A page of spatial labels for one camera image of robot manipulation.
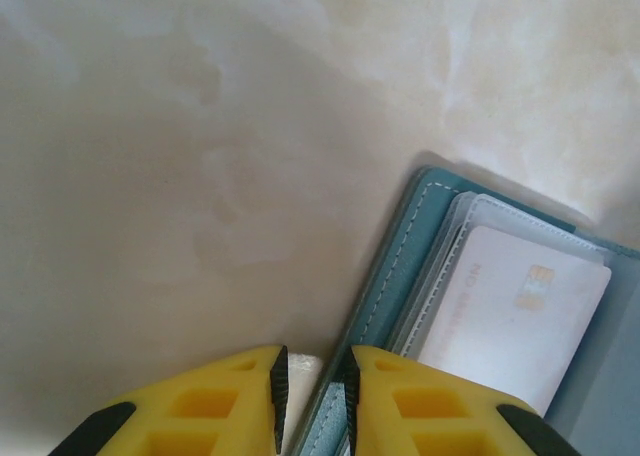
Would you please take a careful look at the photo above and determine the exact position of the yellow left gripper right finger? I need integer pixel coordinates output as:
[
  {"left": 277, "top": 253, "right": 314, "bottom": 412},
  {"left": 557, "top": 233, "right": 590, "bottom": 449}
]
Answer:
[{"left": 342, "top": 345, "right": 584, "bottom": 456}]

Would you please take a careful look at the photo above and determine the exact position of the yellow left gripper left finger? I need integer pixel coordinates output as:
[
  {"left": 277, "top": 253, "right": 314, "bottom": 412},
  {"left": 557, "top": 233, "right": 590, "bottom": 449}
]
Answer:
[{"left": 47, "top": 344, "right": 290, "bottom": 456}]

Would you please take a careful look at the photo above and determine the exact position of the white card gold chip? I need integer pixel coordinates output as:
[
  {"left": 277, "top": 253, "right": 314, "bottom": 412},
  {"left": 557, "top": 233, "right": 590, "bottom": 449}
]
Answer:
[{"left": 417, "top": 224, "right": 613, "bottom": 417}]

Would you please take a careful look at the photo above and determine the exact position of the blue box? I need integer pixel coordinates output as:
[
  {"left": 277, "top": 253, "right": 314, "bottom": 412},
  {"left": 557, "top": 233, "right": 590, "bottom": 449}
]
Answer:
[{"left": 294, "top": 164, "right": 640, "bottom": 456}]

